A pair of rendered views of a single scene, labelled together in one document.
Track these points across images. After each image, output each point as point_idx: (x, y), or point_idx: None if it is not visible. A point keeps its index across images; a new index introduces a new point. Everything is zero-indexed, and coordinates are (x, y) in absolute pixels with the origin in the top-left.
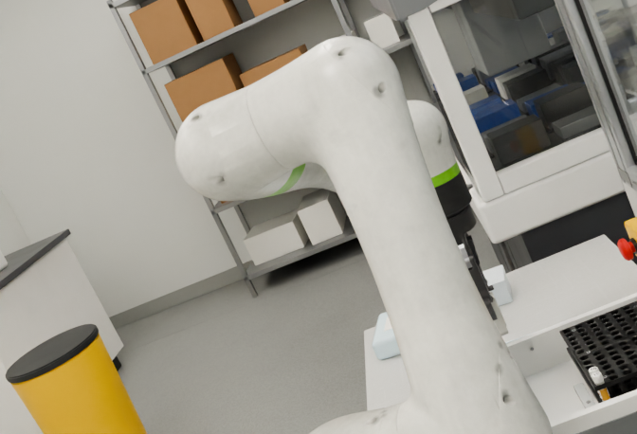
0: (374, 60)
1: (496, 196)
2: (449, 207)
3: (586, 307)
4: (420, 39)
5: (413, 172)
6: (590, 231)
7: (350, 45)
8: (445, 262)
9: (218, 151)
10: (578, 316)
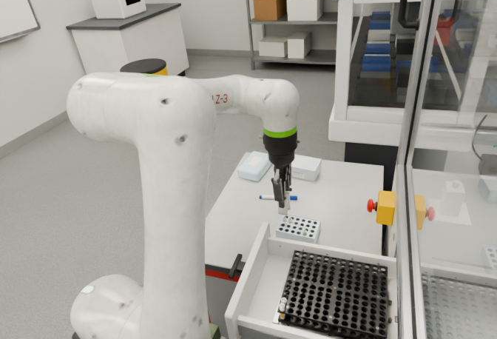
0: (187, 116)
1: (341, 119)
2: (278, 150)
3: (341, 212)
4: (339, 16)
5: (183, 202)
6: (381, 156)
7: (174, 97)
8: (179, 264)
9: (81, 118)
10: (311, 244)
